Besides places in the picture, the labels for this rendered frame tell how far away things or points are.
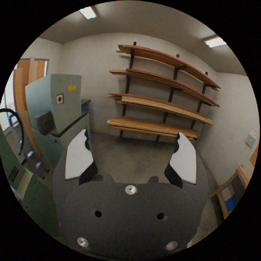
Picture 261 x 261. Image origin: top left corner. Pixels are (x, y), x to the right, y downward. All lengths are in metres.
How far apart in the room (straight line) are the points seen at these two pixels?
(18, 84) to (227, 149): 4.53
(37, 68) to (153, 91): 2.74
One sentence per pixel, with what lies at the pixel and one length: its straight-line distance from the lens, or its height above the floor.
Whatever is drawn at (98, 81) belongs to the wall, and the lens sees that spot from 2.03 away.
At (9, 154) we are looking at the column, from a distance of 0.80.
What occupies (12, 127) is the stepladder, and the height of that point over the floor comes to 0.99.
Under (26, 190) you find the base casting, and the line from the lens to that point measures 0.80.
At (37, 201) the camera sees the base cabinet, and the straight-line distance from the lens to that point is 0.91.
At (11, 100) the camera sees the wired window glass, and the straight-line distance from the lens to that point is 2.28.
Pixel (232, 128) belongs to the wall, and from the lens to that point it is 2.57.
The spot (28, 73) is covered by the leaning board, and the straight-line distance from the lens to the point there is 2.29.
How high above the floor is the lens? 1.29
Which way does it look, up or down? 30 degrees down
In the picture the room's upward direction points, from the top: 9 degrees clockwise
